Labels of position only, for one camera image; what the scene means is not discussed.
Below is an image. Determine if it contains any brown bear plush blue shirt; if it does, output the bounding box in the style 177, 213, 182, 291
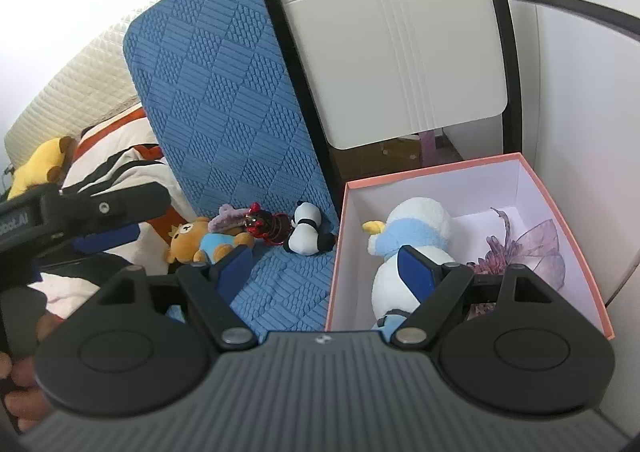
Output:
165, 218, 255, 264

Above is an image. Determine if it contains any red black devil figurine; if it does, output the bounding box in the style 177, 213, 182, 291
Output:
244, 203, 292, 246

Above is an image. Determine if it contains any black white panda plush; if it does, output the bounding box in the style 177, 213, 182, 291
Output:
283, 201, 336, 257

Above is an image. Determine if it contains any person's left hand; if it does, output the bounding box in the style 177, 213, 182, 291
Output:
0, 311, 64, 433

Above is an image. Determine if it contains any white blue penguin plush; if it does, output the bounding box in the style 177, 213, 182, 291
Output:
362, 197, 454, 337

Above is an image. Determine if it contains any purple plush toy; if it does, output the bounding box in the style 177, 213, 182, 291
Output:
208, 204, 250, 233

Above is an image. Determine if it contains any yellow plush toy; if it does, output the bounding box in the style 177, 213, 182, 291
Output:
8, 137, 76, 199

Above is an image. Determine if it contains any orange black striped blanket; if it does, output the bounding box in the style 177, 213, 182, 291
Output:
32, 105, 195, 319

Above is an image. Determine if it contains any pink cardboard storage box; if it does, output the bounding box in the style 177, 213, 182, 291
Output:
324, 154, 615, 339

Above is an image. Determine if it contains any purple fairy wing doll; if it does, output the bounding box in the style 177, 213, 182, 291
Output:
468, 208, 566, 291

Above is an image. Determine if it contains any cream quilted pillow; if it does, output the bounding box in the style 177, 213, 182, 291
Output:
1, 0, 159, 168

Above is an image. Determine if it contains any blue quilted mattress cover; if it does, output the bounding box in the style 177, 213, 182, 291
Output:
122, 0, 342, 338

